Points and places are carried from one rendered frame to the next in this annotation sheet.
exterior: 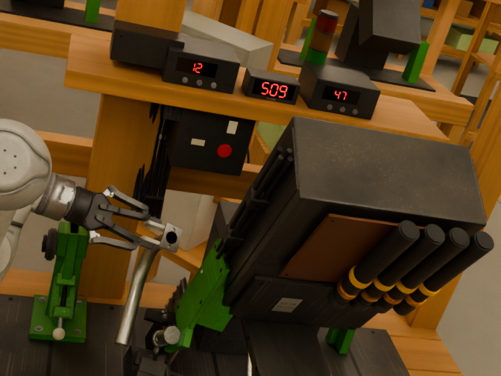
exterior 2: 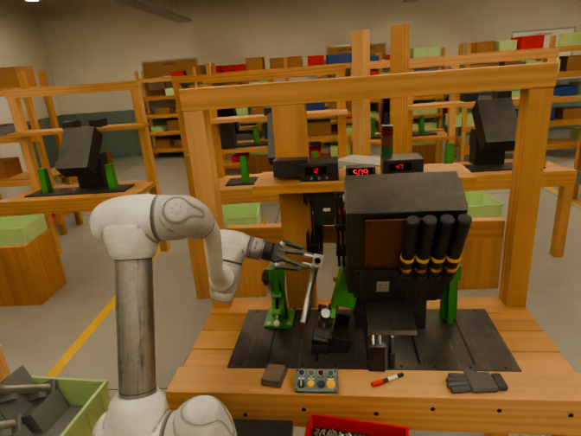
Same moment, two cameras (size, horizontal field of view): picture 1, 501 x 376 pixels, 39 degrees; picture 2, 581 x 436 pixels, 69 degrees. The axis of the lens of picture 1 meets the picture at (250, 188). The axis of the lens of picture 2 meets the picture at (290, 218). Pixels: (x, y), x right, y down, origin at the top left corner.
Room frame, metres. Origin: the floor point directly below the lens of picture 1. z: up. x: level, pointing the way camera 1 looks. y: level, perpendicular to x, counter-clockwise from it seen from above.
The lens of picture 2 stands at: (-0.14, -0.45, 1.99)
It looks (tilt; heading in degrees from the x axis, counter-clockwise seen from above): 19 degrees down; 26
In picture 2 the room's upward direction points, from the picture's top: 4 degrees counter-clockwise
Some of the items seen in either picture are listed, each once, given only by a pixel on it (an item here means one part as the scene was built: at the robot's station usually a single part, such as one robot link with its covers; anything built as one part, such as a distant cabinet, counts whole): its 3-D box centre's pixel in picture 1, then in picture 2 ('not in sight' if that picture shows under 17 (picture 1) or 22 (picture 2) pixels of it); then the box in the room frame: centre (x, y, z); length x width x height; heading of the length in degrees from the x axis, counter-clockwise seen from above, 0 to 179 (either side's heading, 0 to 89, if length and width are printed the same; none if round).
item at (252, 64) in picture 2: not in sight; (290, 115); (7.68, 3.16, 1.12); 3.01 x 0.54 x 2.24; 111
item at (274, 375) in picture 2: not in sight; (274, 375); (0.98, 0.21, 0.91); 0.10 x 0.08 x 0.03; 8
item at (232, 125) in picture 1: (209, 132); (335, 203); (1.51, 0.13, 1.42); 0.17 x 0.12 x 0.15; 108
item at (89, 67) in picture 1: (260, 94); (360, 178); (1.59, 0.04, 1.52); 0.90 x 0.25 x 0.04; 108
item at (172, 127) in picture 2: not in sight; (201, 112); (9.05, 6.26, 1.11); 3.01 x 0.54 x 2.23; 111
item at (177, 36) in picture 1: (146, 45); (290, 166); (1.46, 0.30, 1.59); 0.15 x 0.07 x 0.07; 108
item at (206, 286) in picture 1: (215, 292); (346, 286); (1.26, 0.01, 1.17); 0.13 x 0.12 x 0.20; 108
